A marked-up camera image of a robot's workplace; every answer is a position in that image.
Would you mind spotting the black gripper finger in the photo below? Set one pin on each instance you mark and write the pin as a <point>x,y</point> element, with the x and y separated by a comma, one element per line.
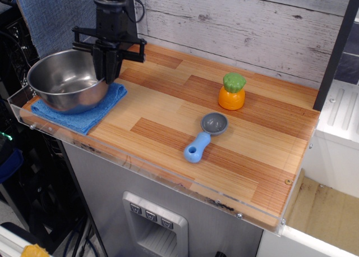
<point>99,55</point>
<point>113,63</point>

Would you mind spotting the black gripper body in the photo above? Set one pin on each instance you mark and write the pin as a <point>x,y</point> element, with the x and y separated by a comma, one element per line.
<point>108,32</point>

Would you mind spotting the stainless steel pot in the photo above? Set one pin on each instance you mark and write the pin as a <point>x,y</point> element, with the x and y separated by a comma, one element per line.
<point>66,82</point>

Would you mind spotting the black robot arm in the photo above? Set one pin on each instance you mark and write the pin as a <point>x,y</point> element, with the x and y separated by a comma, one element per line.
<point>109,42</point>

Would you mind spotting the orange green carrot shaker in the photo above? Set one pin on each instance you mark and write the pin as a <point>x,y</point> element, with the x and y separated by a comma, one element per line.
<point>232,94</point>

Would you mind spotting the blue fabric panel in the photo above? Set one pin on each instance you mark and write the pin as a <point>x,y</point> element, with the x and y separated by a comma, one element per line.
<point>50,22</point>

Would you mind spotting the blue folded cloth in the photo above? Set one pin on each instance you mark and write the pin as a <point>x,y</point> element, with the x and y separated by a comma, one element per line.
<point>82,122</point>

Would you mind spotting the blue grey toy scoop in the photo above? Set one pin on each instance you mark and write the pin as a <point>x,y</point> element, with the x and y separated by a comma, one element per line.
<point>212,124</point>

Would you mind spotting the silver toy fridge cabinet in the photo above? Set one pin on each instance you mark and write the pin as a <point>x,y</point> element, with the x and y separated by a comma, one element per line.
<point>102,184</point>

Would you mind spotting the grey ice dispenser panel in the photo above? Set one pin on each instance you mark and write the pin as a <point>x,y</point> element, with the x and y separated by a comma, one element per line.
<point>155,230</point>

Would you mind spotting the yellow object bottom left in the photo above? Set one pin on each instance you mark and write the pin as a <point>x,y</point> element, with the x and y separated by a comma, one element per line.
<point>34,251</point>

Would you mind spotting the white toy sink unit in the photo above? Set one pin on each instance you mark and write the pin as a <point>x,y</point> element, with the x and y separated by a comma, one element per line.
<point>322,214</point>

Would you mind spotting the black vertical post left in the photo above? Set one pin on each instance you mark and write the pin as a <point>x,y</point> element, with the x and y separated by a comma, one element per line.
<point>133,24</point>

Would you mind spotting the black vertical post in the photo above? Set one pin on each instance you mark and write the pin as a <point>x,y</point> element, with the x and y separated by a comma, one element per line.
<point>133,24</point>
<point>335,57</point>

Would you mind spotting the clear acrylic guard rail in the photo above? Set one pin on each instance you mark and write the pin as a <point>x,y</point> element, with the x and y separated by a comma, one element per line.
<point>248,171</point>

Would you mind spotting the black vertical post right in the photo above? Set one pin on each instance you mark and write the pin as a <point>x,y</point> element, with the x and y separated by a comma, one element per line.
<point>335,57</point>

